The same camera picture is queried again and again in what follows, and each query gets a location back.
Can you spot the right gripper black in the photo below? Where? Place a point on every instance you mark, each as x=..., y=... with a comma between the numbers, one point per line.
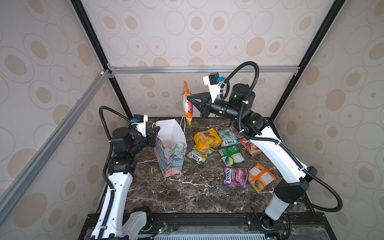
x=203, y=106

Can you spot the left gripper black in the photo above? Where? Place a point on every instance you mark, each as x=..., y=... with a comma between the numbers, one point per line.
x=151, y=140

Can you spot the orange snack bag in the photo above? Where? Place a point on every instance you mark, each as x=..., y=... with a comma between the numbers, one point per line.
x=260, y=177
x=187, y=105

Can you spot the floral white paper bag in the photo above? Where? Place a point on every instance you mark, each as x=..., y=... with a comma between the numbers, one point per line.
x=171, y=147

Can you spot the purple Fox's candy bag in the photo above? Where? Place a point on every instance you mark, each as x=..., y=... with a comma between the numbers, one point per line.
x=235, y=177

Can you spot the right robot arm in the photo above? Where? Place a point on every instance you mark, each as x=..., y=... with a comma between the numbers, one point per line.
x=235, y=104

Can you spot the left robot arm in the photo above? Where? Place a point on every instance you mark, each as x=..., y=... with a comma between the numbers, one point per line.
x=118, y=173

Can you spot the yellow snack bag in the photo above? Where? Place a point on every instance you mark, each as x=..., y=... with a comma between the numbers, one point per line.
x=207, y=139

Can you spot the green Fox's candy bag small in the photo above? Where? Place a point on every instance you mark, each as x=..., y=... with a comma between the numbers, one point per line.
x=199, y=157

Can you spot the teal Fox's candy bag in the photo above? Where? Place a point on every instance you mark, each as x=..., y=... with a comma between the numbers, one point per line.
x=228, y=138

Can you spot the green snack bag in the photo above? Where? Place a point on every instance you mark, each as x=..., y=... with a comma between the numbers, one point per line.
x=231, y=156

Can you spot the pink Fox's candy bag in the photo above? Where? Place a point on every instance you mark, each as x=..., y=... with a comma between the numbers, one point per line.
x=252, y=149

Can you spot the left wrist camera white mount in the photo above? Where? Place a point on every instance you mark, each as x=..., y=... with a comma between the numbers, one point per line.
x=139, y=121

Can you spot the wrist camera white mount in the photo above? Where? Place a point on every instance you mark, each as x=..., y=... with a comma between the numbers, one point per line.
x=215, y=85
x=139, y=121

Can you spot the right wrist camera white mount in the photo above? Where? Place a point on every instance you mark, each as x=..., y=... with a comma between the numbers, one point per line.
x=215, y=85

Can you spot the horizontal aluminium rail back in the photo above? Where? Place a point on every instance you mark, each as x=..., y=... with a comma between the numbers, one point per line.
x=198, y=70

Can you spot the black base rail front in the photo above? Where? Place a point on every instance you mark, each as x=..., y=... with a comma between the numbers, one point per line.
x=237, y=226

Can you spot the black frame post left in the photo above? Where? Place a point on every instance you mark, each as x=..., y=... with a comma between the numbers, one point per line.
x=80, y=11

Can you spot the black frame post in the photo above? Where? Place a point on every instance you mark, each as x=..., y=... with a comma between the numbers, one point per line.
x=80, y=11
x=313, y=47

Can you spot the aluminium rail left side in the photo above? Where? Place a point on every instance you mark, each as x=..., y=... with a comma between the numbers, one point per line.
x=24, y=180

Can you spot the black frame post right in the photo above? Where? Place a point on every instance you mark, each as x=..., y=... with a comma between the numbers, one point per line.
x=313, y=47

